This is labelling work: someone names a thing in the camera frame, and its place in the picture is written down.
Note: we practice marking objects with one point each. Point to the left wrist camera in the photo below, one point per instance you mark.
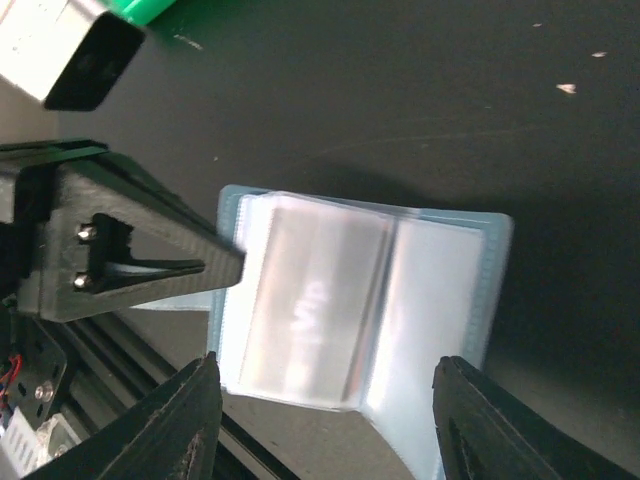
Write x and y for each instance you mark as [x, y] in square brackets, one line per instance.
[66, 55]

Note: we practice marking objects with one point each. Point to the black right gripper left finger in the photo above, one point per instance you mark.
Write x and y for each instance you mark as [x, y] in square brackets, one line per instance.
[171, 434]

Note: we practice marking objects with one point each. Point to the blue card holder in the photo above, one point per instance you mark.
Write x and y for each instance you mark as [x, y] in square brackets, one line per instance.
[438, 296]

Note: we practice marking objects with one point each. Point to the white slotted cable duct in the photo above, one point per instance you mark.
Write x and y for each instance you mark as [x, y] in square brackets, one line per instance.
[19, 448]

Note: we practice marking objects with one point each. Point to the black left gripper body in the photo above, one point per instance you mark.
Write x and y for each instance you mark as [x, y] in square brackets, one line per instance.
[28, 188]

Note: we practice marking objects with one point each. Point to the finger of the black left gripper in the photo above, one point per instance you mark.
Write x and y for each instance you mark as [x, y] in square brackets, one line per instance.
[116, 237]

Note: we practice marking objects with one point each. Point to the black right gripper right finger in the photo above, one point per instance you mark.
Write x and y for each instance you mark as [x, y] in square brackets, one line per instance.
[484, 432]

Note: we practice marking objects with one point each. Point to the green end plastic bin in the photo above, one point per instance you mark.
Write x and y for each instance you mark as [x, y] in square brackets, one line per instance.
[139, 12]

